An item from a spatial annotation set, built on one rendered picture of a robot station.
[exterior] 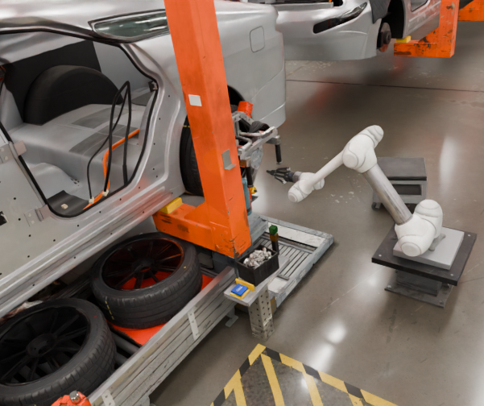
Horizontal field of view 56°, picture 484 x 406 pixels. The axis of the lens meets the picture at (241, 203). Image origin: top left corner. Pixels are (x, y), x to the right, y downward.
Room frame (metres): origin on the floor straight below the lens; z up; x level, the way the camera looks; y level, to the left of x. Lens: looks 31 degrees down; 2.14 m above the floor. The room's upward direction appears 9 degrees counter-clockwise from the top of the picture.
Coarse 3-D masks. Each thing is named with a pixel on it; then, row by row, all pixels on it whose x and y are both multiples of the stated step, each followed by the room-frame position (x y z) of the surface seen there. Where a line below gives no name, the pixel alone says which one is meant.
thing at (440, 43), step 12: (444, 0) 5.32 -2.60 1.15; (456, 0) 5.25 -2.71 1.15; (444, 12) 5.31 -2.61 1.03; (456, 12) 5.29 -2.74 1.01; (444, 24) 5.31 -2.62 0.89; (456, 24) 5.33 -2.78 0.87; (408, 36) 5.68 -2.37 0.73; (432, 36) 5.40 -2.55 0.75; (444, 36) 5.30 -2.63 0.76; (396, 48) 5.66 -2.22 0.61; (408, 48) 5.56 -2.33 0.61; (420, 48) 5.47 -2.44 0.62; (432, 48) 5.37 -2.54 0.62; (444, 48) 5.29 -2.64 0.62
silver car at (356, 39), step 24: (240, 0) 5.99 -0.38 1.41; (264, 0) 6.23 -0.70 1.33; (288, 0) 5.64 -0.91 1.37; (312, 0) 5.30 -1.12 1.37; (336, 0) 5.58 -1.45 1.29; (360, 0) 4.94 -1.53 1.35; (408, 0) 5.58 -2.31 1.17; (432, 0) 6.36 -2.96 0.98; (288, 24) 5.17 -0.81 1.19; (312, 24) 5.00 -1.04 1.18; (336, 24) 4.91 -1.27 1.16; (360, 24) 4.89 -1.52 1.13; (384, 24) 5.31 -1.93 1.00; (408, 24) 5.63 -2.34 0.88; (288, 48) 5.19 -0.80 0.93; (312, 48) 5.01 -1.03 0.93; (336, 48) 4.92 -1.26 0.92; (360, 48) 4.91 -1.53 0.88; (384, 48) 5.32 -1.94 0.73
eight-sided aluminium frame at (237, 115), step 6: (234, 114) 2.86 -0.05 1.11; (240, 114) 2.83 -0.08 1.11; (234, 120) 2.79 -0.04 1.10; (240, 120) 2.90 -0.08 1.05; (246, 120) 2.88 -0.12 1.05; (252, 120) 2.92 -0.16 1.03; (258, 132) 2.96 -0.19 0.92; (258, 138) 2.95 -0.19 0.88; (252, 168) 2.94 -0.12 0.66; (252, 174) 2.87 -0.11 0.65
